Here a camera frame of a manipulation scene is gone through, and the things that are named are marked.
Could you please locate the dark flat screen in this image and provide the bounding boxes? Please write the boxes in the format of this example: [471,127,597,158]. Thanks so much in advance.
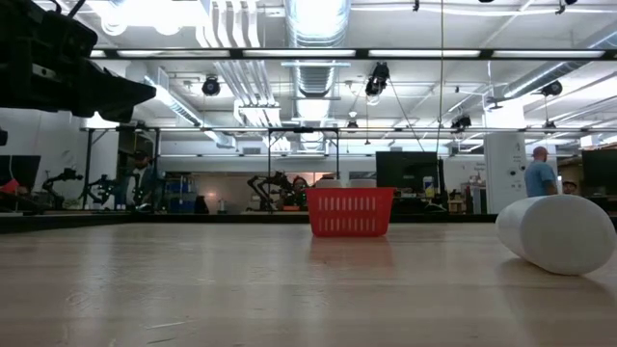
[0,154,42,194]

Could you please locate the red plastic basket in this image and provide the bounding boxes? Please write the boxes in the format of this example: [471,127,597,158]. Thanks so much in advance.
[305,186,397,238]

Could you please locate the black computer monitor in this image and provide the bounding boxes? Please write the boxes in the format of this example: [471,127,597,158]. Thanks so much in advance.
[580,148,617,197]
[375,150,441,203]

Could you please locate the overhead beam with light strips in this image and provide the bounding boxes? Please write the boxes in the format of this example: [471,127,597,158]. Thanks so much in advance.
[89,46,617,62]

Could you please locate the white building column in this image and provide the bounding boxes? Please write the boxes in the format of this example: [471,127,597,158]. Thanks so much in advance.
[483,132,527,215]

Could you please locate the silver ventilation duct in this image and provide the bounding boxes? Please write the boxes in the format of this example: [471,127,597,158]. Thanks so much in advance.
[283,0,353,98]

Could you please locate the black metal table frame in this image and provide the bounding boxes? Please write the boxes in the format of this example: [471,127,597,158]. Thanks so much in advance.
[0,210,617,235]

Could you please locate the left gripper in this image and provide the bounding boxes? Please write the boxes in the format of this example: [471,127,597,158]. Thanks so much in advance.
[0,0,158,123]

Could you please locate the black background rig frame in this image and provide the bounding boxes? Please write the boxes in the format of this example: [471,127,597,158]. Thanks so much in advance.
[79,125,341,213]

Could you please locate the white rectangular air duct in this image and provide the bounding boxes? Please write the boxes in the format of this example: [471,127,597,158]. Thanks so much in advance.
[142,71,237,148]

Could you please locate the blue storage bins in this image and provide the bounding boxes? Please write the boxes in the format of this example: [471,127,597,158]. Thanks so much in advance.
[163,173,197,213]

